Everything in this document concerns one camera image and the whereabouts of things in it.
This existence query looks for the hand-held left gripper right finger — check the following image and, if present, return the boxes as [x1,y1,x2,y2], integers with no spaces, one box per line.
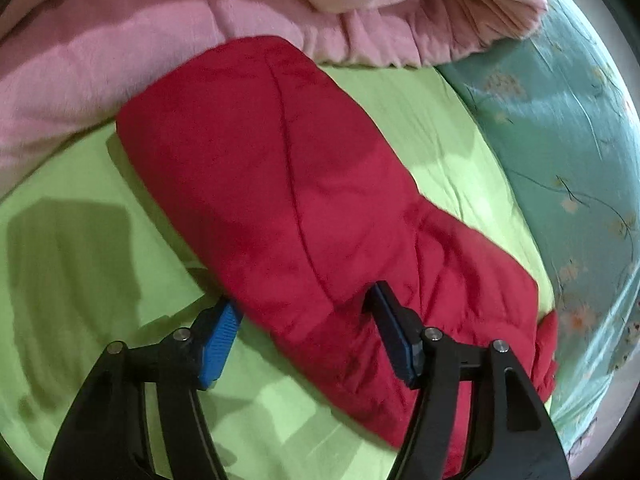
[361,281,572,480]

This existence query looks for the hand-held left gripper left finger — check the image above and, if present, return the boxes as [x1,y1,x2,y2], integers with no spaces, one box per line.
[44,296,245,480]

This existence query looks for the red quilted garment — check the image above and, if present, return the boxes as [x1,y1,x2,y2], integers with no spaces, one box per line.
[115,35,560,476]

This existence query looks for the green blanket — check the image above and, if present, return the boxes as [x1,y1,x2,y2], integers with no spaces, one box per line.
[0,62,556,480]

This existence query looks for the teal floral quilt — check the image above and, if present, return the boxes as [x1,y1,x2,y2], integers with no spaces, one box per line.
[437,0,640,461]

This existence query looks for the pink quilt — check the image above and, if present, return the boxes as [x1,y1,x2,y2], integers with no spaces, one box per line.
[0,0,549,201]

